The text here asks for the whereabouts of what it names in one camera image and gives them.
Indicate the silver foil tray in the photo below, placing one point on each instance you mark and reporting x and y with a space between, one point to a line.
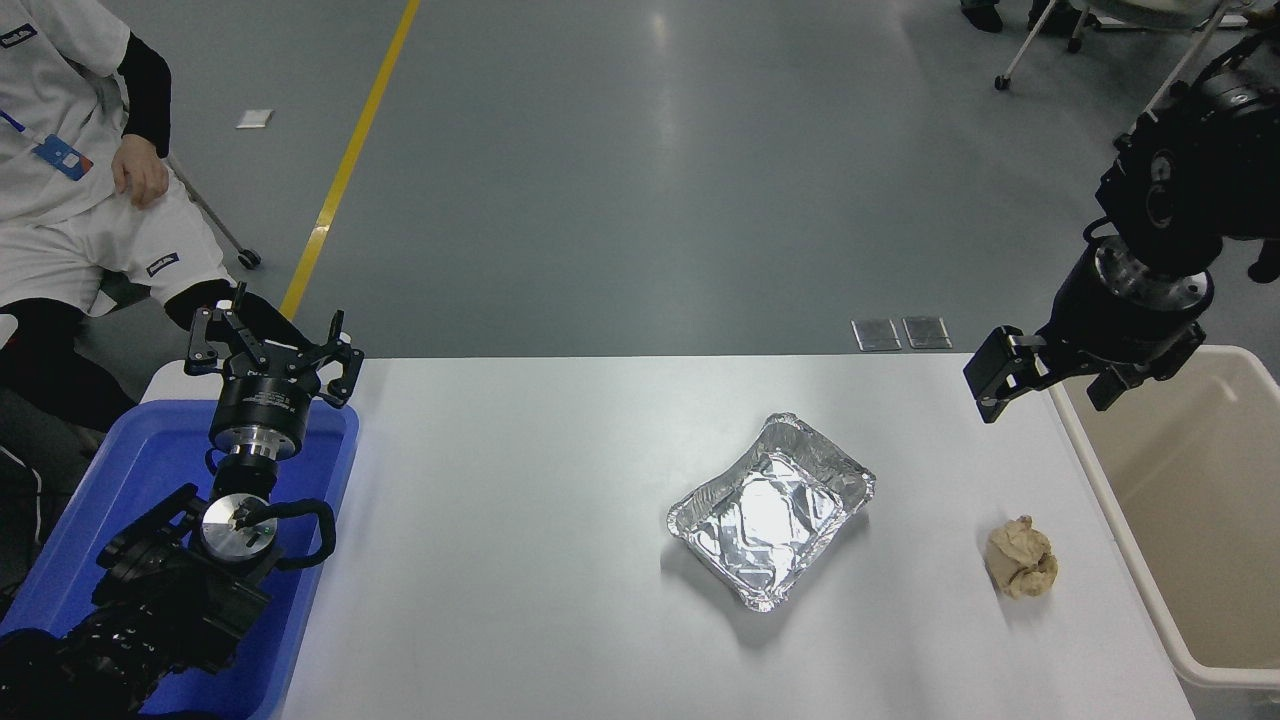
770 515

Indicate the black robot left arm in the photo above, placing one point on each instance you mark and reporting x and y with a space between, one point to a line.
170 600

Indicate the grey wheeled office chair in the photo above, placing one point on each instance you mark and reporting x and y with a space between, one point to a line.
215 220

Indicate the silver floor plate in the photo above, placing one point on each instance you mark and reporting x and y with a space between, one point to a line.
927 332
876 335

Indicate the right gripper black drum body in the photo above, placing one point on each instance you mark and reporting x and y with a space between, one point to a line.
1110 325

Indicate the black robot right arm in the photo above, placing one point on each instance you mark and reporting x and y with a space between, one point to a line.
1190 180

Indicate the white stool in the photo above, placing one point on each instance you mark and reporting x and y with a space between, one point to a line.
8 330

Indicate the person's hand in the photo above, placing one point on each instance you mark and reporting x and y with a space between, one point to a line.
140 175

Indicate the white-framed wheeled chair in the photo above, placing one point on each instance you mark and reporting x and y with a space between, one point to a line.
1025 45

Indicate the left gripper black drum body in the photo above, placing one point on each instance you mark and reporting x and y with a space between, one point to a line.
265 400

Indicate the person's forearm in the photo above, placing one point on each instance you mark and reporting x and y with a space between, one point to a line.
148 90

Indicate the blue plastic tray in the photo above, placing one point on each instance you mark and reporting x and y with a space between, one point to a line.
130 470

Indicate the crumpled tan paper ball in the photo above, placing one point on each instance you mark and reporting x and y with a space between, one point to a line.
1020 560

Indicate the large pale plastic bin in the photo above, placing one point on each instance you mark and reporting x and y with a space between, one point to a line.
1190 520

